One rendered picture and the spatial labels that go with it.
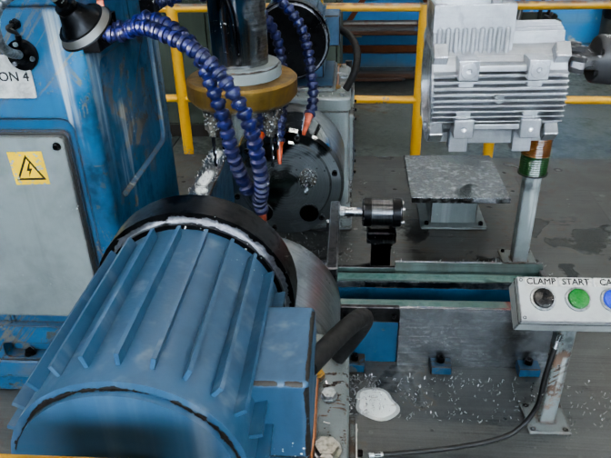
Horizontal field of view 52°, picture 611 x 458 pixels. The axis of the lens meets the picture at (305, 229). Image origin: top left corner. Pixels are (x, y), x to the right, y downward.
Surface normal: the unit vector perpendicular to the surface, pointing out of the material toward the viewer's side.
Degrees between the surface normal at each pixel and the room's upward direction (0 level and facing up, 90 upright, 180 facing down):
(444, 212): 90
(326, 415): 0
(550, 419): 90
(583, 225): 0
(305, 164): 90
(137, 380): 13
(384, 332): 90
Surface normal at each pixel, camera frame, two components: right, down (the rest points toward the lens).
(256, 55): 0.61, 0.38
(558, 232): -0.02, -0.87
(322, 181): -0.07, 0.49
